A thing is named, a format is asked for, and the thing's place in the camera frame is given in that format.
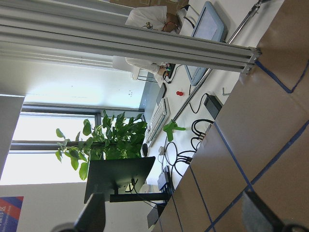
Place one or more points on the aluminium frame post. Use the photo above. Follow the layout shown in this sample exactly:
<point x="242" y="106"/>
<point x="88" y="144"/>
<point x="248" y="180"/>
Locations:
<point x="44" y="24"/>

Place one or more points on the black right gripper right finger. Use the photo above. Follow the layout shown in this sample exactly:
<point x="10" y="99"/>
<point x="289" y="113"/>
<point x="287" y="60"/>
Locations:
<point x="258" y="217"/>

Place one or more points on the reacher grabber tool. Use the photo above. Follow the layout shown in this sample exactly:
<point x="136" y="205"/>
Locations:
<point x="172" y="125"/>

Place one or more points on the person with glasses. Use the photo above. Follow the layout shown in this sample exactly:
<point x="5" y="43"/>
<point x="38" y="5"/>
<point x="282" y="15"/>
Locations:
<point x="134" y="65"/>

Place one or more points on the black smartphone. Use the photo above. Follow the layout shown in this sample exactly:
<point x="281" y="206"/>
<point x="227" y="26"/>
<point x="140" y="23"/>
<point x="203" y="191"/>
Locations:
<point x="161" y="93"/>

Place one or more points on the person in white hoodie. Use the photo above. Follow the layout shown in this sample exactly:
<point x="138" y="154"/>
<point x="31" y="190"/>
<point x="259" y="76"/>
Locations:
<point x="156" y="18"/>

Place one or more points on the silver hex key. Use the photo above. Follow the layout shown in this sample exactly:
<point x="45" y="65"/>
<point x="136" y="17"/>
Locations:
<point x="224" y="93"/>

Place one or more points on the white keyboard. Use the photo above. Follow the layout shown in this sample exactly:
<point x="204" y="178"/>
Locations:
<point x="158" y="120"/>

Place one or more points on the black monitor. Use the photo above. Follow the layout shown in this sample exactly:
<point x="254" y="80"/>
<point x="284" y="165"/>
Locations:
<point x="119" y="180"/>

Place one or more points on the blue teach pendant tablet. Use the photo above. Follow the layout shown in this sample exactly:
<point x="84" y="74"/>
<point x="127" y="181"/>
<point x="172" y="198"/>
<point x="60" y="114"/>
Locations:
<point x="211" y="27"/>

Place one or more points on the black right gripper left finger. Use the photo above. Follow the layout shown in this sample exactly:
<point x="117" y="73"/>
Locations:
<point x="91" y="219"/>

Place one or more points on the green potted plant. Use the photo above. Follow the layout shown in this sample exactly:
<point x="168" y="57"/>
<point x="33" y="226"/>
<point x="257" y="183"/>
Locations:
<point x="117" y="137"/>

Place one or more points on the black power adapter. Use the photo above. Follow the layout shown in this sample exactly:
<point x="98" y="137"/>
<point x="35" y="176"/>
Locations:
<point x="213" y="105"/>

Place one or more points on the black computer mouse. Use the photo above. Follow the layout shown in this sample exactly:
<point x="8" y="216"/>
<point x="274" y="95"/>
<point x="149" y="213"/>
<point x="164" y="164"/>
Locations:
<point x="144" y="149"/>

